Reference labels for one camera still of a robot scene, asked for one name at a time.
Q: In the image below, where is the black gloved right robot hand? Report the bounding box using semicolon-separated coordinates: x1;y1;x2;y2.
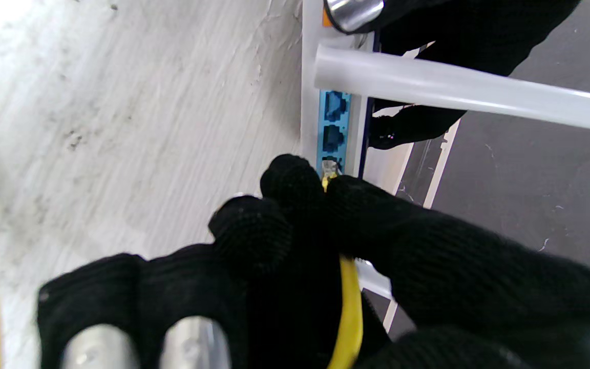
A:
36;154;590;369

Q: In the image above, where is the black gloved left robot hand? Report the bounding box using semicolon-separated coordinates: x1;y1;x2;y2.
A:
325;0;582;150

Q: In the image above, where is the yellow Ethernet cable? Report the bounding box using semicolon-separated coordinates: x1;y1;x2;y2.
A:
0;151;365;369

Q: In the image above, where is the black white router with antennas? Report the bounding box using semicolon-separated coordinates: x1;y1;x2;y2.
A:
299;0;590;301

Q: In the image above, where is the black tape strip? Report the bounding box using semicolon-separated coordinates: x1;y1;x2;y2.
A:
396;134;452;208

